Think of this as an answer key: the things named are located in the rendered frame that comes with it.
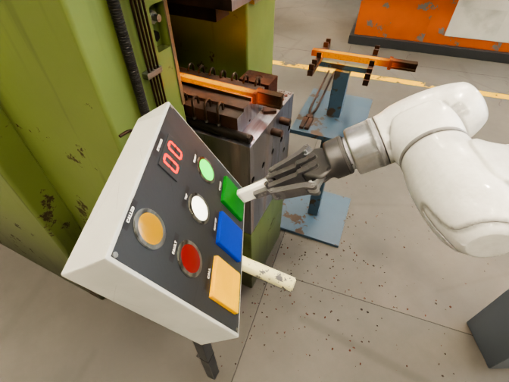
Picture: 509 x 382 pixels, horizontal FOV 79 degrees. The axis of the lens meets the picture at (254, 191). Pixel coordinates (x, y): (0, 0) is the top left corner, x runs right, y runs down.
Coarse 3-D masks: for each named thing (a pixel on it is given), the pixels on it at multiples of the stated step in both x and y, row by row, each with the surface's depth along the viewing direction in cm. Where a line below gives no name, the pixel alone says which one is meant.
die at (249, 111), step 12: (192, 72) 112; (192, 84) 104; (240, 84) 106; (252, 84) 106; (204, 96) 100; (216, 96) 100; (228, 96) 100; (240, 96) 99; (228, 108) 97; (240, 108) 96; (252, 108) 101; (204, 120) 99; (216, 120) 97; (228, 120) 95; (240, 120) 95
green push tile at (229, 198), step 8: (224, 176) 67; (224, 184) 65; (232, 184) 67; (224, 192) 63; (232, 192) 66; (224, 200) 62; (232, 200) 64; (240, 200) 68; (232, 208) 63; (240, 208) 67; (240, 216) 65
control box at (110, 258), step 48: (144, 144) 49; (192, 144) 60; (144, 192) 43; (192, 192) 54; (96, 240) 37; (144, 240) 39; (192, 240) 49; (96, 288) 39; (144, 288) 39; (192, 288) 45; (240, 288) 57; (192, 336) 51
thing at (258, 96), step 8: (192, 80) 105; (200, 80) 104; (208, 80) 104; (216, 80) 104; (224, 88) 101; (232, 88) 100; (240, 88) 100; (248, 88) 100; (256, 96) 97; (264, 96) 98; (272, 96) 96; (280, 96) 95; (264, 104) 99; (272, 104) 98; (280, 104) 97
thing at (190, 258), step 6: (186, 246) 46; (192, 246) 48; (186, 252) 46; (192, 252) 47; (186, 258) 45; (192, 258) 47; (198, 258) 48; (186, 264) 45; (192, 264) 46; (198, 264) 48; (192, 270) 46
